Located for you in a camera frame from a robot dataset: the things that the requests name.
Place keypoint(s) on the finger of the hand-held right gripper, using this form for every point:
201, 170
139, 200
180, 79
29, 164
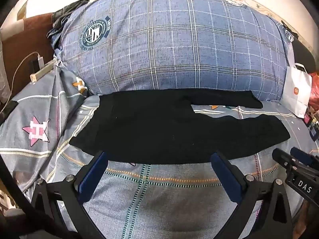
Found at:
282, 158
302, 154

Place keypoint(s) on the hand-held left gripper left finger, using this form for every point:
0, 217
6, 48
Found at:
94, 174

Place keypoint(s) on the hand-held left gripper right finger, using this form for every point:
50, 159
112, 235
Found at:
224, 176

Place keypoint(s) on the black pants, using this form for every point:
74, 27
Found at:
162, 129

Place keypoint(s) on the grey star-print bedsheet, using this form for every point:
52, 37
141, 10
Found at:
139, 204

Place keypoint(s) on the white paper bag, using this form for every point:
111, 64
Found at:
296, 92

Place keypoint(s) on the red plastic bag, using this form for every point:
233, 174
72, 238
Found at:
315, 89

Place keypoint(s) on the black cushion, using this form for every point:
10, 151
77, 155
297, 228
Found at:
304, 54

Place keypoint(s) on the beige power strip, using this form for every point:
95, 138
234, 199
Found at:
42, 71

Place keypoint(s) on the white charger plug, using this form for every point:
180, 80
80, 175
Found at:
40, 61

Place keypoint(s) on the blue plaid pillow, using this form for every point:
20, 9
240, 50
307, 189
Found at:
174, 42

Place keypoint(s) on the brown headboard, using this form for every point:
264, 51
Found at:
25, 37

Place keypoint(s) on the black clothing pile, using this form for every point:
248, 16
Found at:
64, 11

